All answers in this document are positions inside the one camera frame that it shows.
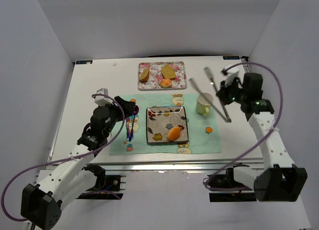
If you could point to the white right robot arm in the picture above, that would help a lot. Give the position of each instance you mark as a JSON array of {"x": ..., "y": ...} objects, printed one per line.
[{"x": 281, "y": 180}]

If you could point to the blue label sticker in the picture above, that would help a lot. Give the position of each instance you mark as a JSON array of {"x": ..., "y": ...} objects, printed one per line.
[
  {"x": 79, "y": 62},
  {"x": 231, "y": 57}
]

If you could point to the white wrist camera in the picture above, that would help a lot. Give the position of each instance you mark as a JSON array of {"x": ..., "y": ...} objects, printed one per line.
[
  {"x": 100, "y": 99},
  {"x": 230, "y": 71}
]

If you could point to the floral rectangular tray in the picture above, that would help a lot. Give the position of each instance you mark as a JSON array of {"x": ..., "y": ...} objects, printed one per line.
[{"x": 156, "y": 76}]

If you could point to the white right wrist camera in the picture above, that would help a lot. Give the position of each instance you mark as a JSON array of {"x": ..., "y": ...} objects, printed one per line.
[{"x": 230, "y": 71}]

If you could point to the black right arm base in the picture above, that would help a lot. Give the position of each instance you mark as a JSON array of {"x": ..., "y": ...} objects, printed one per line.
[{"x": 221, "y": 183}]

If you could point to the metal serving tongs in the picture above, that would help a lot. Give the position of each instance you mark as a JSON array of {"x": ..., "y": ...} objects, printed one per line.
[{"x": 224, "y": 115}]

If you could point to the blue label sticker right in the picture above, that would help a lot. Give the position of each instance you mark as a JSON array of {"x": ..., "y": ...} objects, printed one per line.
[{"x": 231, "y": 57}]

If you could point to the round scored bread bun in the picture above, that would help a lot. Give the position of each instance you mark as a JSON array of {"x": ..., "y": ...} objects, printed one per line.
[{"x": 165, "y": 83}]

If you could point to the pale yellow mug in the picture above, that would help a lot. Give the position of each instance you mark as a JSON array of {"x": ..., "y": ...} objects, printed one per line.
[{"x": 203, "y": 104}]

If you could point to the iridescent purple knife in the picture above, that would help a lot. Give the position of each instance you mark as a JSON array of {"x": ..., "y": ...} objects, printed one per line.
[{"x": 128, "y": 130}]

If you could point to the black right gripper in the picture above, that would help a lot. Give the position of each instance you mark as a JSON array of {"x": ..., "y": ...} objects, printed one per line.
[{"x": 225, "y": 94}]

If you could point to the iridescent purple spoon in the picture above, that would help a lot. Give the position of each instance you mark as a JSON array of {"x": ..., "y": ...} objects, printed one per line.
[{"x": 135, "y": 112}]

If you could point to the square floral plate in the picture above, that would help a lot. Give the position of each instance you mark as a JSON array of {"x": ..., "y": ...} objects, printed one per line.
[{"x": 160, "y": 120}]

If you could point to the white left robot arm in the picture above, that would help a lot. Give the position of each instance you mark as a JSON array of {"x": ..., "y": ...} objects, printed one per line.
[{"x": 42, "y": 204}]

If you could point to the large brown bread slice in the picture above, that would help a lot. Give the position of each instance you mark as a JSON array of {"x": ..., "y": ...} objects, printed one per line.
[{"x": 168, "y": 72}]

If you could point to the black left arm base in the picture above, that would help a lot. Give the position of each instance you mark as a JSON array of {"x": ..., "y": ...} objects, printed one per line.
[{"x": 111, "y": 182}]

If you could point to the blue label sticker left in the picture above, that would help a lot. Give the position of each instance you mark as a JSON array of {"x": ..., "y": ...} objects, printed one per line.
[{"x": 79, "y": 62}]

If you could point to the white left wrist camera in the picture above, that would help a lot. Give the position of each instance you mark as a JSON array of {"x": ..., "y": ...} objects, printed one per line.
[{"x": 100, "y": 99}]

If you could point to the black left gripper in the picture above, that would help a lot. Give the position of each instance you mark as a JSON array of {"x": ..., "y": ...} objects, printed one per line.
[{"x": 125, "y": 105}]

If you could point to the brown bread slice left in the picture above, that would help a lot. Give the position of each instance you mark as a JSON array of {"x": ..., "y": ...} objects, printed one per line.
[{"x": 144, "y": 75}]

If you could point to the mint green cartoon placemat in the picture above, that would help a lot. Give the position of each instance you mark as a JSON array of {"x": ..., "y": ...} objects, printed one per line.
[{"x": 202, "y": 130}]

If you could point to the orange oval bread roll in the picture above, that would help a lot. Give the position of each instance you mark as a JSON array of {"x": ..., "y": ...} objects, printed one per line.
[{"x": 174, "y": 133}]

